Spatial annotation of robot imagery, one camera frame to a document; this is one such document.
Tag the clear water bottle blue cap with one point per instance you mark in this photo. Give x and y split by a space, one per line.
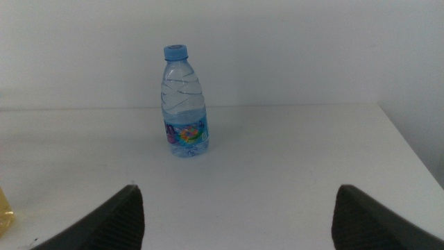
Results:
185 114

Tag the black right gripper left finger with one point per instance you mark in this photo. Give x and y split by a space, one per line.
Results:
111 225

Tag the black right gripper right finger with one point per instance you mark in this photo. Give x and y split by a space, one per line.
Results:
360 225

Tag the yellow tea bottle green cap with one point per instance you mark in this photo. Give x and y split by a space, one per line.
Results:
5 215

